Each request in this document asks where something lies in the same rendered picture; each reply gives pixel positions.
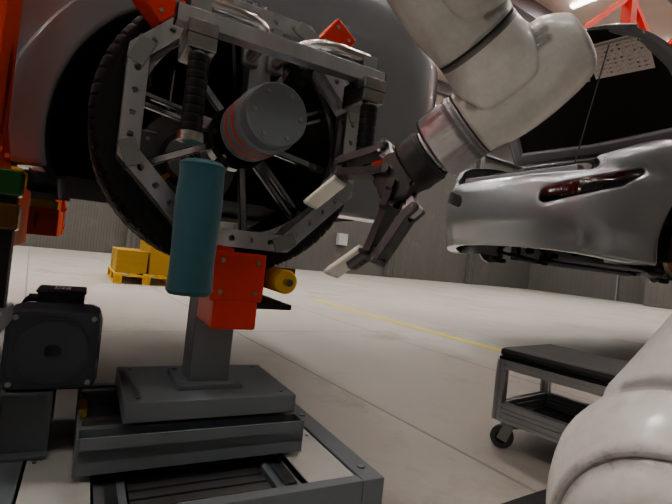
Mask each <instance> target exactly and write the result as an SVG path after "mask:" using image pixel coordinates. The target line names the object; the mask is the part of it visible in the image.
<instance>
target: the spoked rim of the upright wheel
mask: <svg viewBox="0 0 672 504"><path fill-rule="evenodd" d="M178 48H179V46H178V47H176V48H175V49H173V50H171V51H170V52H168V53H166V54H165V55H163V56H161V57H159V58H158V59H156V60H154V61H153V62H151V63H149V71H148V80H147V89H146V97H145V106H144V108H146V109H148V110H151V111H153V112H156V113H158V114H161V115H163V116H166V117H168V118H171V119H173V120H176V121H178V122H181V115H180V114H177V113H175V112H172V111H170V110H167V109H165V108H162V107H160V106H157V105H155V104H153V103H150V101H153V102H155V103H158V104H160V105H163V106H165V107H168V108H170V109H173V110H175V111H178V112H180V113H182V105H179V104H177V103H175V102H172V101H170V100H167V99H165V98H162V97H160V96H158V95H155V94H153V93H150V92H148V91H147V90H148V88H149V87H150V86H151V85H152V84H153V83H155V82H156V81H157V80H158V79H160V78H161V77H163V76H164V75H166V74H168V73H169V72H172V71H174V70H176V69H179V68H182V67H185V68H186V70H187V64H183V63H180V62H178V60H177V59H178V51H179V49H178ZM242 49H243V47H240V46H237V45H234V44H231V43H228V42H225V41H222V40H218V45H217V53H216V54H215V56H214V57H213V59H212V60H211V61H210V65H219V66H224V67H228V68H230V90H231V104H230V105H232V104H233V103H234V102H235V101H236V100H237V99H238V98H239V97H240V96H241V91H242V82H243V73H244V67H243V65H241V58H242ZM301 68H302V66H299V65H296V64H293V63H288V64H287V65H285V66H284V67H283V74H282V75H281V76H278V77H276V76H273V75H270V82H280V83H283V84H285V85H287V86H289V87H291V88H292V89H293V90H294V91H295V92H296V93H297V94H298V95H299V96H300V98H301V99H302V101H303V103H304V105H305V108H306V113H307V124H306V129H305V131H304V134H303V135H302V137H301V138H300V139H299V140H298V141H297V142H296V143H295V149H296V156H295V155H293V154H290V153H288V152H285V151H284V152H282V153H279V154H277V155H274V156H275V157H278V158H280V159H283V160H285V161H288V162H290V163H293V164H295V171H294V176H293V180H292V183H291V186H290V188H289V190H288V192H286V191H285V189H284V188H283V186H282V185H281V183H280V182H279V180H278V179H277V178H276V176H275V175H274V173H273V172H272V170H271V169H270V167H269V166H268V164H267V163H266V162H265V159H264V160H261V161H257V162H248V161H244V160H241V159H239V158H237V157H235V156H234V155H233V154H232V153H231V152H230V151H229V150H228V149H227V148H226V146H225V145H224V143H223V140H222V137H221V133H220V123H221V118H222V116H223V114H224V112H225V111H226V109H227V108H228V107H229V106H230V105H226V106H223V105H222V103H221V102H220V101H219V99H218V98H217V96H216V95H215V93H214V92H213V91H212V89H211V88H210V86H209V85H208V83H207V85H208V86H207V91H206V93H207V95H206V98H207V100H208V101H209V102H210V104H211V105H212V107H213V108H214V110H215V111H216V113H214V114H213V115H212V116H211V117H208V116H206V115H204V117H203V118H204V121H203V125H202V127H203V130H202V131H204V133H203V134H204V143H203V145H194V146H190V147H186V148H182V149H178V150H175V151H171V152H167V153H163V154H159V155H156V156H152V157H148V158H147V160H148V161H149V162H150V163H151V165H152V166H153V165H156V164H160V163H164V162H167V161H171V160H175V159H178V158H182V157H186V156H189V155H193V154H197V153H201V152H204V151H206V152H207V154H208V155H209V157H210V158H211V159H212V161H216V162H219V163H221V164H223V166H224V167H225V168H226V170H227V171H231V172H236V175H237V205H238V230H244V231H252V232H260V233H268V234H276V233H277V232H278V231H279V230H281V229H282V228H283V227H284V226H285V225H287V224H288V223H289V222H290V221H291V220H292V219H294V218H295V217H296V216H297V215H298V214H300V213H301V212H302V211H303V210H304V209H306V208H307V207H308V205H306V204H304V202H303V200H304V199H306V198H307V197H308V196H309V195H310V194H312V193H313V192H314V191H315V190H316V189H318V188H319V187H320V186H321V183H322V182H323V181H324V180H325V179H327V178H328V177H329V176H330V169H331V160H332V150H333V141H334V126H333V121H332V116H331V113H330V109H329V106H328V104H327V101H326V100H325V98H324V97H323V95H322V93H321V92H320V90H319V88H318V87H317V85H316V84H315V82H314V80H313V79H312V81H310V82H309V83H307V84H306V85H304V86H303V87H298V86H295V85H291V84H290V83H291V76H292V75H293V74H295V73H296V72H297V71H299V70H300V69H301ZM237 71H238V73H239V87H237ZM315 114H316V115H317V117H316V118H315V119H313V120H312V121H310V120H309V116H312V115H315ZM213 129H215V130H216V134H213ZM222 155H224V156H225V157H226V159H225V158H224V157H223V156H222ZM250 169H253V170H254V172H255V173H256V174H257V176H258V177H259V179H260V180H261V182H262V183H263V184H264V186H265V187H266V189H267V190H268V191H269V193H270V194H271V196H272V197H273V198H274V200H275V201H276V203H277V204H278V207H277V208H276V209H275V210H274V211H273V212H272V213H271V214H270V215H269V216H268V217H267V218H265V219H264V220H262V221H261V222H259V223H257V224H255V225H253V226H251V227H249V228H247V207H246V176H245V171H247V170H250ZM268 179H270V181H271V182H272V183H273V185H274V186H275V188H276V189H277V191H278V192H279V193H280V195H281V196H282V198H283V200H282V198H281V197H280V196H279V194H278V193H277V191H276V190H275V188H274V187H273V186H272V184H271V183H270V181H269V180H268Z"/></svg>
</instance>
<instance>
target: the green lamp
mask: <svg viewBox="0 0 672 504"><path fill-rule="evenodd" d="M25 179H26V175H25V174H24V173H23V172H22V171H20V170H13V169H7V168H0V195H2V196H10V197H17V198H19V199H20V198H23V196H24V187H25Z"/></svg>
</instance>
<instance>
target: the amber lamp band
mask: <svg viewBox="0 0 672 504"><path fill-rule="evenodd" d="M21 213H22V207H21V206H20V205H17V204H11V203H3V202H0V230H7V231H18V230H19V229H20V222H21Z"/></svg>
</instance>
